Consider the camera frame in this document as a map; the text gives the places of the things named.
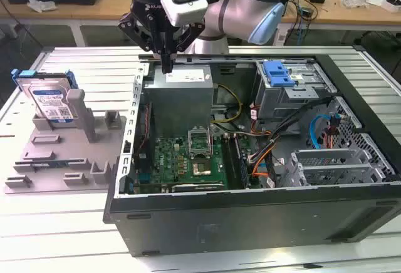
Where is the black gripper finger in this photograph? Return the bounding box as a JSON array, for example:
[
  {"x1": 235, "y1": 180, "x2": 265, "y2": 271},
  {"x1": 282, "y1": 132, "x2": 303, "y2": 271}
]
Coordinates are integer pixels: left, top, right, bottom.
[
  {"x1": 168, "y1": 23, "x2": 207, "y2": 74},
  {"x1": 117, "y1": 11, "x2": 169, "y2": 75}
]

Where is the hard disk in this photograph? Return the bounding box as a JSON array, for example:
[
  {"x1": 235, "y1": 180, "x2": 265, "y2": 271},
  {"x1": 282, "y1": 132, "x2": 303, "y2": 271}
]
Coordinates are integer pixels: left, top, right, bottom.
[{"x1": 11, "y1": 68, "x2": 78, "y2": 124}]

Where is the blue SATA wire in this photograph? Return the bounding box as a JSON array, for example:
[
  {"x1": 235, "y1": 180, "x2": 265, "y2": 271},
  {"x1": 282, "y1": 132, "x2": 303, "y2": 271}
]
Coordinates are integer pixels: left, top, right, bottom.
[{"x1": 309, "y1": 113, "x2": 341, "y2": 150}]

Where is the multicoloured power wire bundle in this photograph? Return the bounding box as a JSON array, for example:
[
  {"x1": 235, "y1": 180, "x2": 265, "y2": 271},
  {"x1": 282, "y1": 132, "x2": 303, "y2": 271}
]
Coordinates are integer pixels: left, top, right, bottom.
[{"x1": 324, "y1": 115, "x2": 342, "y2": 152}]

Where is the silver disk bay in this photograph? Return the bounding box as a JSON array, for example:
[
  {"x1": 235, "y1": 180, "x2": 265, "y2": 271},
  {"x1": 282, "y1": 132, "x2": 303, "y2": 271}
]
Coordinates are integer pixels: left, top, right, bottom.
[{"x1": 281, "y1": 147, "x2": 395, "y2": 189}]

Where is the wooden desk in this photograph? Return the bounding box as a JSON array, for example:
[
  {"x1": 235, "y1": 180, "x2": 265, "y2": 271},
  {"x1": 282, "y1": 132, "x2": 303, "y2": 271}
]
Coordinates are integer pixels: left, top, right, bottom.
[{"x1": 0, "y1": 0, "x2": 401, "y2": 33}]

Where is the grey power supply unit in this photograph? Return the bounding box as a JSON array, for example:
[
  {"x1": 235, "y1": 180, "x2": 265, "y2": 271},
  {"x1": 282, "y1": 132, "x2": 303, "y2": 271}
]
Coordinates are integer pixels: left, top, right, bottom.
[{"x1": 143, "y1": 64, "x2": 214, "y2": 139}]

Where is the metal socket cover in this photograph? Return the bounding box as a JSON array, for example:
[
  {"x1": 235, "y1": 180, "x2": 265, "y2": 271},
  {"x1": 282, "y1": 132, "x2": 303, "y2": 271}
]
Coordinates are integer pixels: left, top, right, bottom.
[{"x1": 187, "y1": 127, "x2": 214, "y2": 158}]

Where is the blue plastic drive latch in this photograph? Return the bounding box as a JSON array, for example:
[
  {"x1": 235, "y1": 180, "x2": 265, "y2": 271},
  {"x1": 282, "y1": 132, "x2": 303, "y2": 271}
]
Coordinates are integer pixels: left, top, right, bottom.
[{"x1": 264, "y1": 61, "x2": 297, "y2": 88}]

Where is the crumpled white plastic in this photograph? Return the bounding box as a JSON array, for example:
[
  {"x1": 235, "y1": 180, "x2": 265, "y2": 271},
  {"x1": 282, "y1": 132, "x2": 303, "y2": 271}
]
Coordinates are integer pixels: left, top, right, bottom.
[{"x1": 26, "y1": 0, "x2": 59, "y2": 14}]

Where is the silver drive cage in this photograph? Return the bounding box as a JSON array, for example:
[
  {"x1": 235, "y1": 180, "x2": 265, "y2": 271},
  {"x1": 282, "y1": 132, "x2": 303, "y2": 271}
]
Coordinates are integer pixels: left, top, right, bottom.
[{"x1": 255, "y1": 59, "x2": 338, "y2": 123}]

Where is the green motherboard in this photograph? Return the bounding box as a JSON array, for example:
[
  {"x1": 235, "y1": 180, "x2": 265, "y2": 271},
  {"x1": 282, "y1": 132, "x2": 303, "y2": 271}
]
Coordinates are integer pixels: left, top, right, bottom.
[{"x1": 133, "y1": 133, "x2": 251, "y2": 194}]

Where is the black RAM slot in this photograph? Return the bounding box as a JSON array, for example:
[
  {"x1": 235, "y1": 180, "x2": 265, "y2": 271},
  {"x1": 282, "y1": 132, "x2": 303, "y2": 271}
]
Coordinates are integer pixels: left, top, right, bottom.
[{"x1": 224, "y1": 133, "x2": 241, "y2": 190}]

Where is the CPU socket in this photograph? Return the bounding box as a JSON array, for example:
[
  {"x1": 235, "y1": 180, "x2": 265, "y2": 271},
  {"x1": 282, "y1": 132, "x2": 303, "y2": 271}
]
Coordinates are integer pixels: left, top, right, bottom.
[{"x1": 191, "y1": 158, "x2": 213, "y2": 177}]

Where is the installed RAM stick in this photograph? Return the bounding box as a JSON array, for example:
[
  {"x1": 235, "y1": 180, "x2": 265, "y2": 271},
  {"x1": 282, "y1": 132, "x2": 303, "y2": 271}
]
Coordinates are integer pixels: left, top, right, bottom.
[{"x1": 233, "y1": 135, "x2": 251, "y2": 187}]

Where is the black graphics card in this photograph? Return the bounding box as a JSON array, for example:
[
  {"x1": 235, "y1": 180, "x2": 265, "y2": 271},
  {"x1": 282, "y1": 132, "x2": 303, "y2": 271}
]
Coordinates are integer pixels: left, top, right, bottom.
[{"x1": 170, "y1": 182, "x2": 226, "y2": 193}]

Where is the grey parts rack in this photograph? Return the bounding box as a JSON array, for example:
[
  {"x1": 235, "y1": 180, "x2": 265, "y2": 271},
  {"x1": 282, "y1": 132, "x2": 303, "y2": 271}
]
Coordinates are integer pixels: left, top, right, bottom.
[{"x1": 3, "y1": 88, "x2": 128, "y2": 195}]

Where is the spare RAM stick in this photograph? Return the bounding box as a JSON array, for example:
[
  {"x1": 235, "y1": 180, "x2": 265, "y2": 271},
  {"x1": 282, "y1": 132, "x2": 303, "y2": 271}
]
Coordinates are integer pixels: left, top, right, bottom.
[{"x1": 14, "y1": 157, "x2": 89, "y2": 170}]

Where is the black open PC case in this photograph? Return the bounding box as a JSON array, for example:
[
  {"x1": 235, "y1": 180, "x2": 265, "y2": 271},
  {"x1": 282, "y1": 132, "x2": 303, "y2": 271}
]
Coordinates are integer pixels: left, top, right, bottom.
[{"x1": 103, "y1": 52, "x2": 401, "y2": 258}]

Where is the yellow black wire bundle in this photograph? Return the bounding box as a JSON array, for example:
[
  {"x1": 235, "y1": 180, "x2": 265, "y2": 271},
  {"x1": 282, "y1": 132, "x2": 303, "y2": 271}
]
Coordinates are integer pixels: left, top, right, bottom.
[{"x1": 211, "y1": 83, "x2": 244, "y2": 130}]

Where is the black sleeved wire bundle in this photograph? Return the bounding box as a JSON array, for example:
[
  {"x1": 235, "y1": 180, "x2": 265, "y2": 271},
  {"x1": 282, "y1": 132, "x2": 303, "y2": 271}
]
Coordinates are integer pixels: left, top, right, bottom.
[{"x1": 250, "y1": 97, "x2": 333, "y2": 167}]

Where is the orange black wire bundle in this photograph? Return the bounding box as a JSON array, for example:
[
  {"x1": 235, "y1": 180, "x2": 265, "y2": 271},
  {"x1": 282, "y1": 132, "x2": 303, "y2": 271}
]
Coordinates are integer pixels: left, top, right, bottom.
[{"x1": 249, "y1": 141, "x2": 276, "y2": 180}]

